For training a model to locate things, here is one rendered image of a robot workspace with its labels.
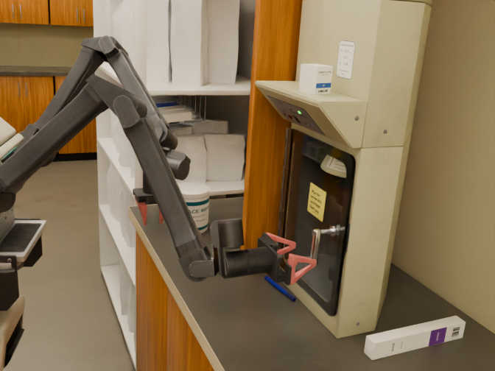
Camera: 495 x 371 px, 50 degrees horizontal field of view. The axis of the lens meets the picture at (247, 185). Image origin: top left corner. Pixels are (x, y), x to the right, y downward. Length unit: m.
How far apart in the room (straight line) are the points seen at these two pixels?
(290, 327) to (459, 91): 0.77
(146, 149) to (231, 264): 0.31
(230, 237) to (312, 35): 0.53
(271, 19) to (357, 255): 0.63
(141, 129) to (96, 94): 0.12
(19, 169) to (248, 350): 0.65
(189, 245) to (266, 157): 0.43
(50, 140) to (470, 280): 1.13
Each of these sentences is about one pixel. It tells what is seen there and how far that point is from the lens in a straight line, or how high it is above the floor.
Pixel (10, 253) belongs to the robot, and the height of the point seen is 1.04.
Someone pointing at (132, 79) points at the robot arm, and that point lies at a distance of 1.60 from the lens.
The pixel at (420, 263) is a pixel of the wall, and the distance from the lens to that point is 1.71.
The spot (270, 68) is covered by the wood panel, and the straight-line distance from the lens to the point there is 1.42.
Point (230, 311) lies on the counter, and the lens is 1.40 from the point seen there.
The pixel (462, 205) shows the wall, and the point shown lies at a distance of 1.56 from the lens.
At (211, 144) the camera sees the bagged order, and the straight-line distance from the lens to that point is 2.43.
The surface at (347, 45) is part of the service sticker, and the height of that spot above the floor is 1.62.
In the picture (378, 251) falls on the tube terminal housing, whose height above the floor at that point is 1.16.
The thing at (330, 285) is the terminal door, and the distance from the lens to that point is 1.29.
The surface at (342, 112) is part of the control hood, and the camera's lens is 1.11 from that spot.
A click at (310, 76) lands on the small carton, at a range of 1.18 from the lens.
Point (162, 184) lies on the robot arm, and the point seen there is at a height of 1.31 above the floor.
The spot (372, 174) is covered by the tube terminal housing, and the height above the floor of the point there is 1.35.
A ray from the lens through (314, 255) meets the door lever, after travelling 1.24.
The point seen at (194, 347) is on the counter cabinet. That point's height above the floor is 0.80.
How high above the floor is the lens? 1.67
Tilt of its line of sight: 18 degrees down
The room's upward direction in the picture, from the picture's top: 4 degrees clockwise
